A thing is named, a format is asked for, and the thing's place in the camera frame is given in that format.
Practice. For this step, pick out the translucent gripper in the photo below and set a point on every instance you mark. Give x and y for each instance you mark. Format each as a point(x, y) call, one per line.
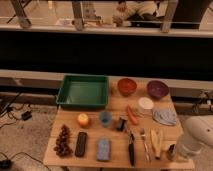
point(178, 158)

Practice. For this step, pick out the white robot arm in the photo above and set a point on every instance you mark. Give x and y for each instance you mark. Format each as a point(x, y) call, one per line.
point(198, 131)

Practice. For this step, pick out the yellow banana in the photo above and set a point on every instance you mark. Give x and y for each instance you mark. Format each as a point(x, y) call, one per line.
point(156, 140)

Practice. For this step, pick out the blue white cloth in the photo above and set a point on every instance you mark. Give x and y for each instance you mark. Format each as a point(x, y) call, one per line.
point(165, 116)

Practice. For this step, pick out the orange carrot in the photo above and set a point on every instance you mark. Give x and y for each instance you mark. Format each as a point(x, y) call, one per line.
point(131, 116)

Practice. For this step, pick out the white lidded container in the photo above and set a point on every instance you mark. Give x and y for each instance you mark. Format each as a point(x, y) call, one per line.
point(145, 105)

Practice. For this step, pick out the small dark cup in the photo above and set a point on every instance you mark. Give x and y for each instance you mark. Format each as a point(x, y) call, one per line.
point(121, 124)

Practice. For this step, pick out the purple bowl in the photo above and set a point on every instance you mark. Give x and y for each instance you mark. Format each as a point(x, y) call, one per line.
point(157, 89)

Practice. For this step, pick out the blue sponge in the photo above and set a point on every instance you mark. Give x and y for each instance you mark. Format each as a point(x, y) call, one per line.
point(103, 150)

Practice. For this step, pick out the blue cup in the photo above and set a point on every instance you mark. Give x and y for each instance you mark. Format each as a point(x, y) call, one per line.
point(105, 118)

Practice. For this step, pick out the orange bowl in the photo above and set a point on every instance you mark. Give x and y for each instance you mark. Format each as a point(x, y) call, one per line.
point(126, 86)

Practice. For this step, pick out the black remote control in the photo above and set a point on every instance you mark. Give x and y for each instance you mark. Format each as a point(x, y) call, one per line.
point(81, 144)

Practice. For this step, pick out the yellow red apple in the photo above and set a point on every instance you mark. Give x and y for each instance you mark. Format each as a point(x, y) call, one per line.
point(83, 120)

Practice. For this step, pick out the bunch of dark grapes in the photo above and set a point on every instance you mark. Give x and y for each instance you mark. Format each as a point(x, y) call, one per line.
point(62, 148)

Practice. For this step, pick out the green plastic tray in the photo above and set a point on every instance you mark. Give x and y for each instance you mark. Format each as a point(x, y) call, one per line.
point(83, 91)

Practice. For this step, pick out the black power adapter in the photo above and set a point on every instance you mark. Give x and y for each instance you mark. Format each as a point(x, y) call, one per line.
point(26, 115)

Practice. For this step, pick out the person in background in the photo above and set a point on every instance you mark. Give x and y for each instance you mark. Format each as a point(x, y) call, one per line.
point(146, 9)

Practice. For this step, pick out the black handled knife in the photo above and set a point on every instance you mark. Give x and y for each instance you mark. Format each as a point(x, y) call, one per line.
point(131, 146)

